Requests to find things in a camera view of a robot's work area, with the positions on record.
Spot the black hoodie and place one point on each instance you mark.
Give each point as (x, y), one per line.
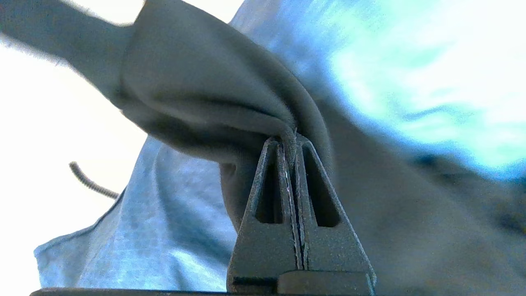
(197, 82)

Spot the blue bed cover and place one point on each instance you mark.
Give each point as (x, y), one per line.
(164, 230)

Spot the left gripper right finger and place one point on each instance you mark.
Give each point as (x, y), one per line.
(333, 246)

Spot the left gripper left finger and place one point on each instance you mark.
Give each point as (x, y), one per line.
(263, 246)

